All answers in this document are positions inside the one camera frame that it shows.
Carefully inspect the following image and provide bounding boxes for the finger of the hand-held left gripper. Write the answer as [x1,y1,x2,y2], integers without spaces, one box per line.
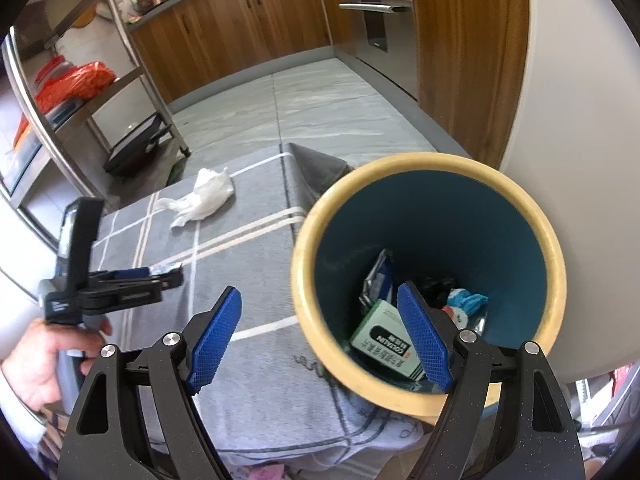
[89,266,184,289]
[84,283,172,312]

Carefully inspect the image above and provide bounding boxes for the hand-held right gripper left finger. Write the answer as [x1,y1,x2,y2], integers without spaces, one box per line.
[57,285,243,480]

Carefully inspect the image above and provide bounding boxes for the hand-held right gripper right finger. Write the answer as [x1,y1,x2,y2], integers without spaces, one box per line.
[396,281,586,480]

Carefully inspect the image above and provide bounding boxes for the small teal barcode packet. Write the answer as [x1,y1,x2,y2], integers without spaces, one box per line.
[149,262,184,282]

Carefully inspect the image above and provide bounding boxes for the green white carton box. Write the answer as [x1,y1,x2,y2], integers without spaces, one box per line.
[349,299,423,383]

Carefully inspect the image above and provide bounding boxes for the blue face mask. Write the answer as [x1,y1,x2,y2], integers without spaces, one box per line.
[451,287,490,314]

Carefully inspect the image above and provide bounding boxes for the blue silver snack bag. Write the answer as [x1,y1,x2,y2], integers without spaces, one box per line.
[359,249,396,311]

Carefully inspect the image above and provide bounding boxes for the teal bin with yellow rim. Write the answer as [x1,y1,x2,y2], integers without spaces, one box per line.
[291,152,568,418]

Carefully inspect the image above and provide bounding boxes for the person's left forearm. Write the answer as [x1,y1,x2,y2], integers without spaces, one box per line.
[0,360,53,456]

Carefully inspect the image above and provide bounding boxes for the person's left hand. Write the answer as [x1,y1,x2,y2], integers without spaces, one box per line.
[0,317,114,413]

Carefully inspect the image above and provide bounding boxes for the grey plaid cloth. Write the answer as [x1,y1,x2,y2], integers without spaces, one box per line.
[75,142,436,476]

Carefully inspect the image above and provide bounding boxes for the black flat tray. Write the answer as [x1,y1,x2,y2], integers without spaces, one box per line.
[102,112,173,177]

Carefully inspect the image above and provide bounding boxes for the white crumpled tissue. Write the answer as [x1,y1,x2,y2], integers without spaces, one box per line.
[156,166,236,232]

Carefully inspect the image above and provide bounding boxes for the stainless steel rack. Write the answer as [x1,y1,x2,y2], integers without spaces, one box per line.
[0,0,193,261]

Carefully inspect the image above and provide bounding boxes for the red plastic bag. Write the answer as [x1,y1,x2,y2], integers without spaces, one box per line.
[35,61,117,113]

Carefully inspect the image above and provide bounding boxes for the wooden kitchen cabinets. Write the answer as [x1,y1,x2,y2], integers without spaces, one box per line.
[127,0,531,171]

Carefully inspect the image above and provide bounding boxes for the built-in steel oven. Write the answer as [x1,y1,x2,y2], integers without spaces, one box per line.
[329,0,421,101]

